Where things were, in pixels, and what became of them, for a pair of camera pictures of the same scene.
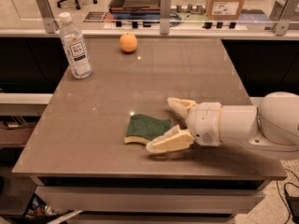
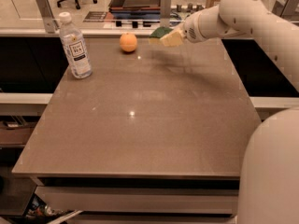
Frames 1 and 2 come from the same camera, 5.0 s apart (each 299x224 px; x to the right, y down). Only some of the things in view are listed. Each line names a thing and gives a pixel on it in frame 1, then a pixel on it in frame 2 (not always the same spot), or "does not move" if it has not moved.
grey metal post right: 285,9 does not move
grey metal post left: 49,21 does not move
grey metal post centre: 164,12 does not move
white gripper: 204,121 to 190,32
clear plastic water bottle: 76,47 does not move
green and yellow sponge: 143,129 to 158,34
